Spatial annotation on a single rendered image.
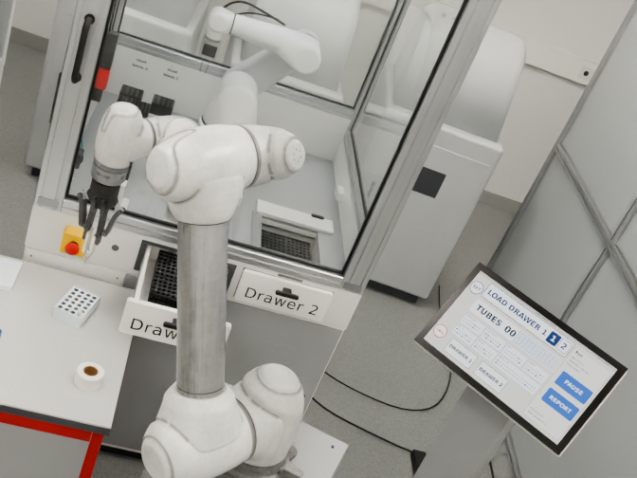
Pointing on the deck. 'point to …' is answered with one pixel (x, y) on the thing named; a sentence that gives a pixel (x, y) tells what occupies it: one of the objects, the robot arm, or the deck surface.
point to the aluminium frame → (63, 137)
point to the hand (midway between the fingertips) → (90, 241)
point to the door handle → (81, 47)
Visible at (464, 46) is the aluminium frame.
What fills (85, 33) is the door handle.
